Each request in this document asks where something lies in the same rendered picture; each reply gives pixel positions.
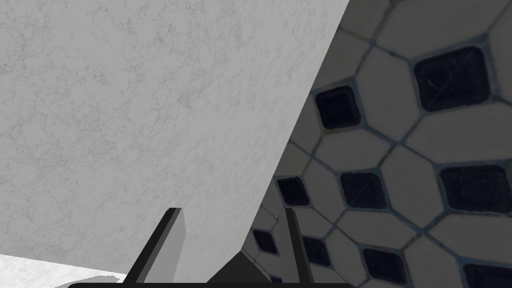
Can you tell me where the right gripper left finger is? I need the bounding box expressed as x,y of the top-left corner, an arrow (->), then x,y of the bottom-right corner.
123,207 -> 187,285

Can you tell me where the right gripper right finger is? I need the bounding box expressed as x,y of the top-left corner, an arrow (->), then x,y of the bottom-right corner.
277,207 -> 316,285

